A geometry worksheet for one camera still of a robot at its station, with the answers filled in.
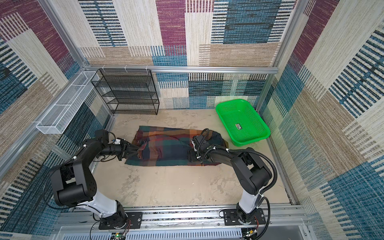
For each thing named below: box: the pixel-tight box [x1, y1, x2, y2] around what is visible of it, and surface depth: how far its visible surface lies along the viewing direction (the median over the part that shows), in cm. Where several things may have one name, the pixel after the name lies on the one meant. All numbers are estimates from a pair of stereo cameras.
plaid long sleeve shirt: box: [125, 126, 229, 167], surface depth 97 cm
